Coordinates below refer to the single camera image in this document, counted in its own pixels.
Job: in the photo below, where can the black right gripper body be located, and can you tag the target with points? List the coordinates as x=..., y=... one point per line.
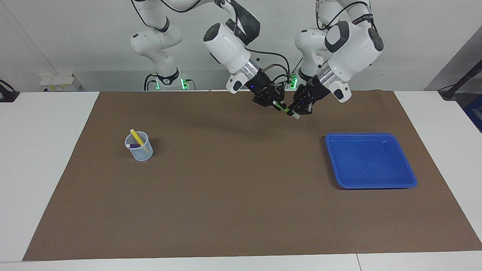
x=261, y=86

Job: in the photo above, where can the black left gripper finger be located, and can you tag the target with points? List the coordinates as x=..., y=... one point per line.
x=302, y=96
x=303, y=109

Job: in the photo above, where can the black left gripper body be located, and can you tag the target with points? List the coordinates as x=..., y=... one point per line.
x=319, y=91

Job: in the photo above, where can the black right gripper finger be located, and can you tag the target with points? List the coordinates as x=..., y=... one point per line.
x=263, y=102
x=281, y=96

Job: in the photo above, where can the green pen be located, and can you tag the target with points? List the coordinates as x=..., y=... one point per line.
x=284, y=109

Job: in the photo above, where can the yellow pen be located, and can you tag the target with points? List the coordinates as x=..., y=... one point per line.
x=134, y=135

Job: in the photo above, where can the purple pen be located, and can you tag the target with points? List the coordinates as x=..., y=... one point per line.
x=131, y=145

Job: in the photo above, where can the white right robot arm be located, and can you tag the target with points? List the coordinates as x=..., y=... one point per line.
x=226, y=49

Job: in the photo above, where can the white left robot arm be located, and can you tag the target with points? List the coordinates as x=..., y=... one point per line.
x=354, y=49

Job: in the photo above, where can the blue plastic tray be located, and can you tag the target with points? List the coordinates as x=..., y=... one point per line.
x=369, y=162

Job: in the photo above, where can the brown table mat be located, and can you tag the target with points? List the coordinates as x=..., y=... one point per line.
x=241, y=188

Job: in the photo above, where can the light blue mesh cup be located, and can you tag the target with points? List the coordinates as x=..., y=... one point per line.
x=145, y=155

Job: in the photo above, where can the black stand pole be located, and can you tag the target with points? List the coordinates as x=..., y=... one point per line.
x=467, y=77

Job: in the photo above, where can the blue box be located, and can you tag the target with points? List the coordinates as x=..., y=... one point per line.
x=476, y=113

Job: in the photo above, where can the white power strip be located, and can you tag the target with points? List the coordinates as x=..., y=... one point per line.
x=60, y=82

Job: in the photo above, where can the black table clamp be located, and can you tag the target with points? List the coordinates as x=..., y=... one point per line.
x=7, y=96

